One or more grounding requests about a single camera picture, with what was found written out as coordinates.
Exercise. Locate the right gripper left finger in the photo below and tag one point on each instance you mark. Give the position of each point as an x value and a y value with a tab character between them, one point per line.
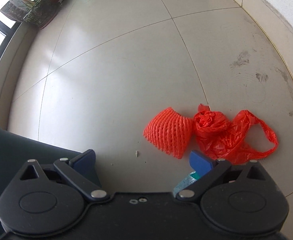
79	173

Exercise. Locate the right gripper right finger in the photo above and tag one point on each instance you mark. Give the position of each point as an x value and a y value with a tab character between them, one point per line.
211	171

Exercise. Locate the red plastic bag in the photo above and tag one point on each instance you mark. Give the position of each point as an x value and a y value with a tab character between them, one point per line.
218	137

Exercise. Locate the orange foam fruit net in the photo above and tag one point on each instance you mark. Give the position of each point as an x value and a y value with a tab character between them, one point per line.
170	132

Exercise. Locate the dark teal trash bin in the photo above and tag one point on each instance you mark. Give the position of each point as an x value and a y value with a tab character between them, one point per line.
35	202

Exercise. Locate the dark ceramic plant pot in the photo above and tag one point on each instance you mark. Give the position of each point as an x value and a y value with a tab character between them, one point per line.
42	13

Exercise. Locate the cardboard sheet on sill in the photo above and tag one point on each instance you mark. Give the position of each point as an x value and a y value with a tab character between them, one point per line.
16	10

